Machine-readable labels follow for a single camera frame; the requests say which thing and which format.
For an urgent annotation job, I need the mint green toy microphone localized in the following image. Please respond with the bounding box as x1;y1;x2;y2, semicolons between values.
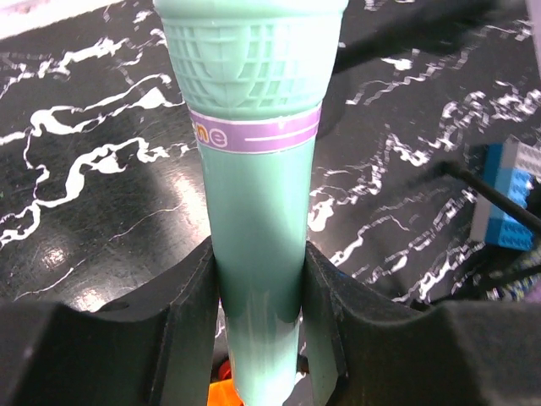
155;1;347;405

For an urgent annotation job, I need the blue toy brick block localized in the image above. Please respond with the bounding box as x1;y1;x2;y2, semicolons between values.
468;134;541;253

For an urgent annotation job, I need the black music stand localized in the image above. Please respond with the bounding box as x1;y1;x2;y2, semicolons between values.
440;161;541;237

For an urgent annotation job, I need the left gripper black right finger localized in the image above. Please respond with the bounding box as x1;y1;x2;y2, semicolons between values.
302;244;540;405

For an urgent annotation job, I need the red yellow toy brick house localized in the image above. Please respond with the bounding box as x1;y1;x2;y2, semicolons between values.
207;359;243;406

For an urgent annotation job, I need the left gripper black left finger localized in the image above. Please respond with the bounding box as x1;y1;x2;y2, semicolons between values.
1;240;218;405

